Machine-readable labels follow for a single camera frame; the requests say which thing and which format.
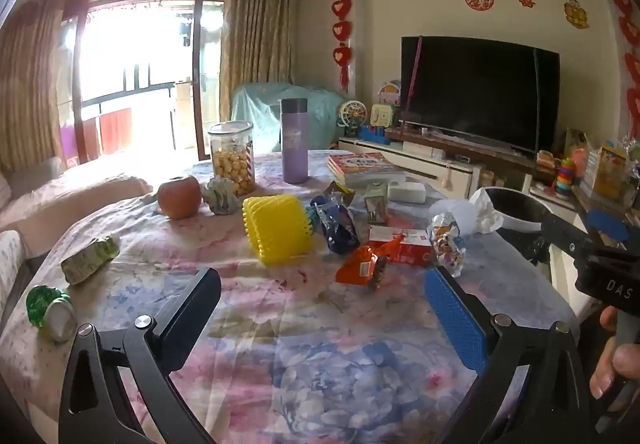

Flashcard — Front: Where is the clear snack jar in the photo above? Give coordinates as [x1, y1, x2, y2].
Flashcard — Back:
[207, 121, 257, 197]

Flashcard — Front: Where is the crumpled green white wrapper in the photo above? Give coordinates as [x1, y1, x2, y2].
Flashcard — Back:
[201, 176, 242, 215]

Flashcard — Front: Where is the red apple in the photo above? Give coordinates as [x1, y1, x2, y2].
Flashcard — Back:
[157, 175, 203, 219]

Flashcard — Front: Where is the pink stick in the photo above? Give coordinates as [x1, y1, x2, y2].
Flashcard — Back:
[407, 36, 425, 122]

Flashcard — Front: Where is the white crumpled plastic bag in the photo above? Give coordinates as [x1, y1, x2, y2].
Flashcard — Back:
[430, 187, 506, 237]

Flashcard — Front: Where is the pink sofa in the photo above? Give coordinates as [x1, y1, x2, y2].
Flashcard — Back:
[0, 156, 156, 319]

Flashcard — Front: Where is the blue snack wrapper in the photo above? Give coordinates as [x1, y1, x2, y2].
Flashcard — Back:
[310, 195, 361, 255]

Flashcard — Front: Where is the toy house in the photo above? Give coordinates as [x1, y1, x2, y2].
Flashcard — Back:
[377, 80, 403, 107]

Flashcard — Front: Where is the blue toy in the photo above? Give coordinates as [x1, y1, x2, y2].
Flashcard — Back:
[360, 124, 388, 145]

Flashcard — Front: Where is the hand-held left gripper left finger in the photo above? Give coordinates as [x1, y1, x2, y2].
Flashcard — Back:
[59, 266, 223, 444]

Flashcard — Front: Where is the orange snack wrapper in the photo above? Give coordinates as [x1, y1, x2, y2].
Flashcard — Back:
[335, 244, 390, 289]

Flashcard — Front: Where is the teal furniture cover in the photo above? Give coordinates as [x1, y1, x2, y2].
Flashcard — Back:
[231, 82, 348, 155]

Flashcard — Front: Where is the sliding glass door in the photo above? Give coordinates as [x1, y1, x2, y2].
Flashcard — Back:
[60, 0, 226, 162]

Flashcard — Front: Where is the green stick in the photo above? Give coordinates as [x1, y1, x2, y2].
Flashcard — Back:
[533, 48, 542, 152]

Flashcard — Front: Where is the red cardboard box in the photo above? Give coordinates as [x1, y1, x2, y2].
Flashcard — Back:
[368, 226, 433, 268]

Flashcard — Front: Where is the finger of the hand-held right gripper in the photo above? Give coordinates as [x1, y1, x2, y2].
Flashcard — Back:
[537, 211, 601, 265]
[586, 208, 640, 252]

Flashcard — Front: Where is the green white can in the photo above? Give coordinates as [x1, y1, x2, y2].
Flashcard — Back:
[26, 285, 77, 344]

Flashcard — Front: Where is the purple thermos bottle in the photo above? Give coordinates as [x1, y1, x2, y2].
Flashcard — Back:
[279, 98, 310, 185]

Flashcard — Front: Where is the red heart wall hanging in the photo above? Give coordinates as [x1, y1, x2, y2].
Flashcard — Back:
[609, 0, 640, 155]
[331, 0, 353, 93]

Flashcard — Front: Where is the yellow cartoon wall sticker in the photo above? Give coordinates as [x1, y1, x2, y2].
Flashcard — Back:
[564, 0, 591, 29]

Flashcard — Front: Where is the brown marble sideboard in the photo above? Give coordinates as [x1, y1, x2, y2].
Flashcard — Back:
[570, 191, 640, 249]

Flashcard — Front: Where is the rainbow stacking rings toy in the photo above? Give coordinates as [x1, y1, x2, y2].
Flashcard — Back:
[556, 158, 576, 197]

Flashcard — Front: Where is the person's right hand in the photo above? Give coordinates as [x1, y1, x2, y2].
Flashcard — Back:
[589, 306, 640, 400]

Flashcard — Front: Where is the white trash bin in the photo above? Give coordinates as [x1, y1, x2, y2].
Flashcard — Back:
[482, 186, 563, 265]

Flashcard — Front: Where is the beige curtain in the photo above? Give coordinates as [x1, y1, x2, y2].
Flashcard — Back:
[220, 0, 296, 125]
[0, 0, 68, 175]

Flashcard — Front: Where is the colourful picture book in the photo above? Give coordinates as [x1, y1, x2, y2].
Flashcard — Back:
[327, 152, 406, 188]

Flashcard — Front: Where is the green snack packet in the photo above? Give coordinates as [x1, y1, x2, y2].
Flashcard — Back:
[61, 234, 122, 285]

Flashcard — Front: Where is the yellow printed box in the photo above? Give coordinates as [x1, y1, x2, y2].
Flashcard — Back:
[585, 144, 631, 195]

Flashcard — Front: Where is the green drink carton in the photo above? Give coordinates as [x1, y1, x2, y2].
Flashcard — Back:
[363, 184, 388, 225]

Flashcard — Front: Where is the black television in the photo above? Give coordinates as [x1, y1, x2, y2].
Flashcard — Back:
[400, 36, 561, 155]

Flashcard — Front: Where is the ferris wheel toy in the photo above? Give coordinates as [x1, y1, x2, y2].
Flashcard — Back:
[336, 100, 368, 137]

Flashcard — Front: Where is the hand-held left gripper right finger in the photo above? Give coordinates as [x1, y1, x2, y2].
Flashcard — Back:
[424, 265, 591, 444]

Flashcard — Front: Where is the white television stand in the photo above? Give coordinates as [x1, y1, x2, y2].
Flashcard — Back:
[339, 126, 591, 205]

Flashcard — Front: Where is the silver snack wrapper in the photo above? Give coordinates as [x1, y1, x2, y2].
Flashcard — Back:
[429, 214, 468, 277]

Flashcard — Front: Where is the floral tablecloth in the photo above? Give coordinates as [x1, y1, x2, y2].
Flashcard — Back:
[0, 149, 581, 444]

